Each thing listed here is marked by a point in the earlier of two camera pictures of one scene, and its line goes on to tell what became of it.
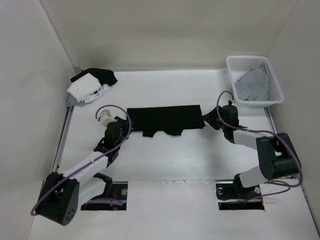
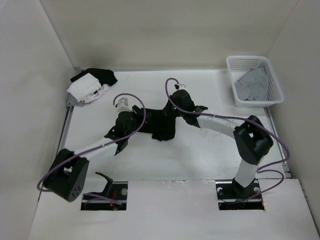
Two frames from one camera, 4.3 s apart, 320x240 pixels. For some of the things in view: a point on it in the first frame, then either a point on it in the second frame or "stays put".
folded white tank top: (84, 88) stays put
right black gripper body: (220, 112) → (172, 109)
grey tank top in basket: (253, 85) stays put
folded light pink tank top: (103, 89) stays put
